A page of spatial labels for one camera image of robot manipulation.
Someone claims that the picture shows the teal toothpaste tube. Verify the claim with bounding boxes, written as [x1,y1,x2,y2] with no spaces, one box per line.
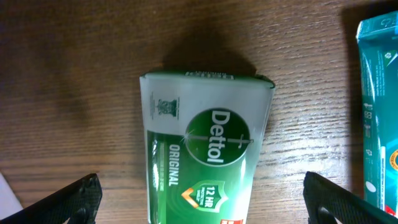
[356,11,397,217]

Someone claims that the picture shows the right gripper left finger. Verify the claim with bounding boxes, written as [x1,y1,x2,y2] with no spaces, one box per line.
[1,173,103,224]

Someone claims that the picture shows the green soap box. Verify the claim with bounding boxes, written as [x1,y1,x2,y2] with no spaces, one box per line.
[139,71,275,224]

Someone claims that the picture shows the white cardboard box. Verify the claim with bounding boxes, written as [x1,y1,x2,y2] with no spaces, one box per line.
[0,174,23,220]

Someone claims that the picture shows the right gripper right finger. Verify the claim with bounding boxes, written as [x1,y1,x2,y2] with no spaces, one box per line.
[303,172,397,224]

